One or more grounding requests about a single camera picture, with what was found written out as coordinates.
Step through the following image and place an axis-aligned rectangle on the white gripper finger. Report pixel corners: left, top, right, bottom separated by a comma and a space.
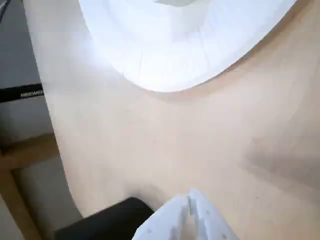
134, 192, 191, 240
188, 188, 240, 240

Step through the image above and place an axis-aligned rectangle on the white cube block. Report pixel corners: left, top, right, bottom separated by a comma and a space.
153, 0, 197, 8

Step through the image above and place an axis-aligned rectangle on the white paper plate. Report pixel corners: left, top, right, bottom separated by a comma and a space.
78, 0, 298, 93

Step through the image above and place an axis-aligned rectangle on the black Neewer tripod leg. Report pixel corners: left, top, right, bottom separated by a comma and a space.
0, 83, 45, 105

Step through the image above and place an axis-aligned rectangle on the wooden frame furniture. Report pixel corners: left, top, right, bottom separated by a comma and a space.
0, 133, 63, 240

